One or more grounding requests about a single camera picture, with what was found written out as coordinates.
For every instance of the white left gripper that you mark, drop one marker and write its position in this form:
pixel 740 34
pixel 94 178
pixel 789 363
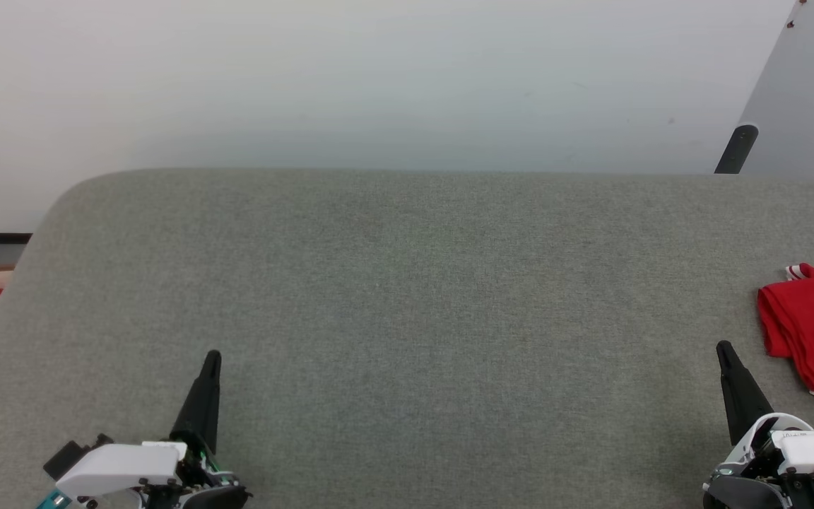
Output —
pixel 124 463

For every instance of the teal circuit board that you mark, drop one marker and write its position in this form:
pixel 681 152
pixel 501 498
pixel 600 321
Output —
pixel 54 501

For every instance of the grey flat panel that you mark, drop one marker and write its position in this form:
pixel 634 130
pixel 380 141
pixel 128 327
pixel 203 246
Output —
pixel 813 92

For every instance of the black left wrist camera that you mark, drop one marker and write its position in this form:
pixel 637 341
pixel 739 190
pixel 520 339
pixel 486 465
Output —
pixel 68 452

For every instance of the black round leg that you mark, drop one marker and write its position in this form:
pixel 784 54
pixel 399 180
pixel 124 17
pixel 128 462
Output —
pixel 735 150

